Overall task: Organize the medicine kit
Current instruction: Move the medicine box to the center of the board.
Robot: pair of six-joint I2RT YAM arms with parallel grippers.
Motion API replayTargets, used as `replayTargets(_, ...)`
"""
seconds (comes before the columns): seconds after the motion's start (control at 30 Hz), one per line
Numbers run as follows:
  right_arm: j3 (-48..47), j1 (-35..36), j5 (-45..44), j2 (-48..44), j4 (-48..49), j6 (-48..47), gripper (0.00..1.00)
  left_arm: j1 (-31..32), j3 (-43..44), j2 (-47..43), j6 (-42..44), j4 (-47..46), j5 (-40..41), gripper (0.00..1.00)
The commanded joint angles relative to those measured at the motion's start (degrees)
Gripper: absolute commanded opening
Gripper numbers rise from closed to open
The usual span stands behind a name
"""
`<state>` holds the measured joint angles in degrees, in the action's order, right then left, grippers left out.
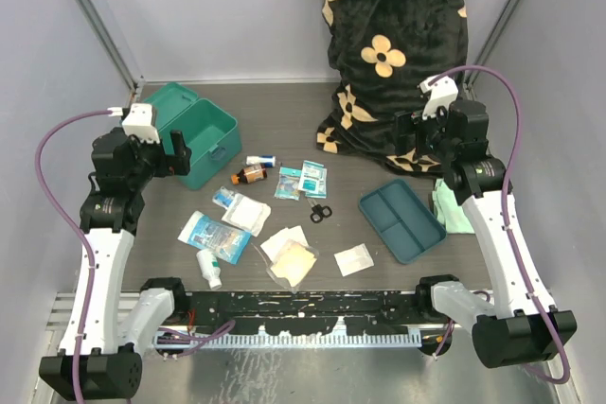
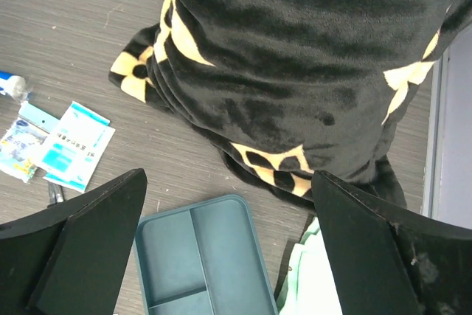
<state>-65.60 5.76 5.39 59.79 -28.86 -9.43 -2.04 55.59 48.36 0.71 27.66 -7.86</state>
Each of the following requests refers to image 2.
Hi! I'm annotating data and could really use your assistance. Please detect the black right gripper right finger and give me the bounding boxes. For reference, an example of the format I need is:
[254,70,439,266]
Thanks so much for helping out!
[311,171,471,314]

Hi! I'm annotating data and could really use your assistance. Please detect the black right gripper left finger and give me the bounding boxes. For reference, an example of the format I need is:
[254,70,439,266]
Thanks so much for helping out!
[1,168,148,315]

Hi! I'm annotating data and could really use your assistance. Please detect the white blue bandage roll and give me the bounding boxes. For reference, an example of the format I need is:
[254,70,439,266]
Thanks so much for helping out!
[0,71,31,103]

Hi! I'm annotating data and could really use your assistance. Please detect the light green cloth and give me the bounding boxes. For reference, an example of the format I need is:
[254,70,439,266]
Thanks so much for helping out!
[276,218,342,315]

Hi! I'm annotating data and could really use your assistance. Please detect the teal white sachet packet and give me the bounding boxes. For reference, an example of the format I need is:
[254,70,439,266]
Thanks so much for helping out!
[35,102,115,193]

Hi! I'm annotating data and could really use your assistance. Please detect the clear bag blue bandages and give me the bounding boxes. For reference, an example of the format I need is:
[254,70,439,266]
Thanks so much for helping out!
[1,102,59,183]

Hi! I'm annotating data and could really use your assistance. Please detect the dark teal divided tray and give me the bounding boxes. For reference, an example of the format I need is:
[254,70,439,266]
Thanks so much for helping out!
[133,195,278,315]

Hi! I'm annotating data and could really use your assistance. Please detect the black floral plush blanket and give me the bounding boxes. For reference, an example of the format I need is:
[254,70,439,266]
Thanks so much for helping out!
[108,0,471,207]

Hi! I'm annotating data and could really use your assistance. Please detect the black handled scissors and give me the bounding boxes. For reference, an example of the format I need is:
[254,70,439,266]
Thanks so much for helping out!
[48,181,65,207]

